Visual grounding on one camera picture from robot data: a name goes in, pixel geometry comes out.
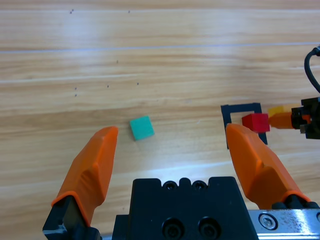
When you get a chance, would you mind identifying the red wooden cube block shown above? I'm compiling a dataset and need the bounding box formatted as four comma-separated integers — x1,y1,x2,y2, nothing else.
241,113,271,133

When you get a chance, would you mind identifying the black camera cable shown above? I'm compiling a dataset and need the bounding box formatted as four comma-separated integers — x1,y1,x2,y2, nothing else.
303,44,320,95

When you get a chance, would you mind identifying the yellow wooden cube block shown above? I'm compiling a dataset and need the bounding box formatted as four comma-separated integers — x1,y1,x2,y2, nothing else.
267,106,286,117

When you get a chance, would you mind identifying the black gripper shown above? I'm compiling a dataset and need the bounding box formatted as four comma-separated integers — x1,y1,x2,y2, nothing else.
225,96,320,210

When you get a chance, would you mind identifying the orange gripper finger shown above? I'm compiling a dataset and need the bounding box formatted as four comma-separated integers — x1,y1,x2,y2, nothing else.
42,126,119,240

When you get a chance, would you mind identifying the green wooden cube block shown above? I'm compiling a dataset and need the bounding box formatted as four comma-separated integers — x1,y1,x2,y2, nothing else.
129,115,155,142

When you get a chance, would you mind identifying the black tape square outline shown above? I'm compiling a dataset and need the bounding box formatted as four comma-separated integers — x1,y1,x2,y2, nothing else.
220,102,268,150

